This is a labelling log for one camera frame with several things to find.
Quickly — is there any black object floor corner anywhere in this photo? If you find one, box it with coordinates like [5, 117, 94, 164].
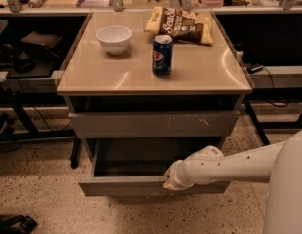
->
[0, 215, 38, 234]

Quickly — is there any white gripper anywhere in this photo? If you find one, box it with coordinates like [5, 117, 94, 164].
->
[163, 160, 194, 191]

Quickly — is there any black table leg left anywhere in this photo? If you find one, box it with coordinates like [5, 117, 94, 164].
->
[70, 138, 81, 169]

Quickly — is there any brown chip bag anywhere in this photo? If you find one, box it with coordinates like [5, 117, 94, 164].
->
[144, 6, 213, 46]

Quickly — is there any black power adapter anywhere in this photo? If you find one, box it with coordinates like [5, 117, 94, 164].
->
[245, 63, 264, 74]

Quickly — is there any grey drawer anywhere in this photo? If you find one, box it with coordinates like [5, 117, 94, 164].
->
[79, 136, 222, 196]
[69, 110, 240, 138]

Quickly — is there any black table leg right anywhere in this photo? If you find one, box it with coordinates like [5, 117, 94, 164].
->
[245, 101, 270, 145]

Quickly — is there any grey top drawer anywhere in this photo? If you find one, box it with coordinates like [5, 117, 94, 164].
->
[69, 110, 240, 138]

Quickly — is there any black table leg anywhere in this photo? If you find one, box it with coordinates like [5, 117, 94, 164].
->
[70, 138, 81, 169]
[245, 101, 270, 145]

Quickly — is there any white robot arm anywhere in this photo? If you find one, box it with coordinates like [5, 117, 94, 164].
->
[163, 130, 302, 234]

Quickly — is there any white bowl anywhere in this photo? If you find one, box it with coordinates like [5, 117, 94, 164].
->
[96, 25, 132, 55]

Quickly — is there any blue pepsi can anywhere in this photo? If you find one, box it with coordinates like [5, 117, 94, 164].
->
[152, 35, 173, 77]

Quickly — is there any grey drawer cabinet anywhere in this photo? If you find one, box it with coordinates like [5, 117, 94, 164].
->
[56, 10, 253, 197]

